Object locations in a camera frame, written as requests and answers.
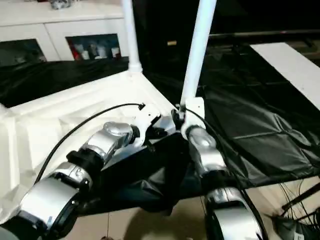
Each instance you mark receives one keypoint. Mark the white plastic table leg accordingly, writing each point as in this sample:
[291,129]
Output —
[197,50]
[130,35]

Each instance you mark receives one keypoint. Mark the white plastic table top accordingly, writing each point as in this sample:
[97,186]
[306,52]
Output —
[40,125]

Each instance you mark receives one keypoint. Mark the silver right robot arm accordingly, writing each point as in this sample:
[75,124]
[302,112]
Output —
[205,150]

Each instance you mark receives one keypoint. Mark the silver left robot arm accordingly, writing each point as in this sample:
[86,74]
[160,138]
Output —
[100,145]

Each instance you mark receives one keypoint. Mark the black work mat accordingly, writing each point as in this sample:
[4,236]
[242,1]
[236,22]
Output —
[260,125]

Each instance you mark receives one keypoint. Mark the dark cabinet with yellow label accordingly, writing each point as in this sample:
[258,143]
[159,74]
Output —
[225,20]

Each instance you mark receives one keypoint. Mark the small red bottle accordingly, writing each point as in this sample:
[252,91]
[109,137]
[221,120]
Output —
[76,51]

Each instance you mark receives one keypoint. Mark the black horizontal bar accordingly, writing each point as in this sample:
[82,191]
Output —
[265,34]

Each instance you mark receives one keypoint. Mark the white flat board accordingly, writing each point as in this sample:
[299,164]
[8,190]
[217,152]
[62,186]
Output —
[295,65]

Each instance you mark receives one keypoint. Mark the black stand with white label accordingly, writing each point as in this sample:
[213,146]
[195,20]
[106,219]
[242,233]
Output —
[300,225]

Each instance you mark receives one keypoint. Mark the small grey metal object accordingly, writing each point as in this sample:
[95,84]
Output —
[60,3]

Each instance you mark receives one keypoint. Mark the white cabinet with glass doors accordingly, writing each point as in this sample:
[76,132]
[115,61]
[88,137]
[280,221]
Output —
[40,20]

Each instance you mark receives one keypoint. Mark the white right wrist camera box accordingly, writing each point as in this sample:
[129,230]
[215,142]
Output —
[192,112]

